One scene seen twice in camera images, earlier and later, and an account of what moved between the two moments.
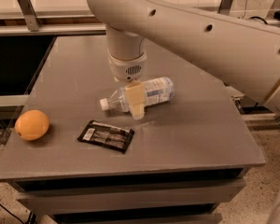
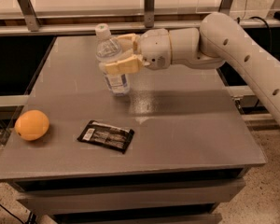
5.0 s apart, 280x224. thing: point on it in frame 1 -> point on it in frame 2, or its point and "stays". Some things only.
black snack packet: [111, 136] stays
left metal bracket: [27, 7] stays
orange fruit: [32, 125] stays
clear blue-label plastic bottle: [157, 91] -> [107, 49]
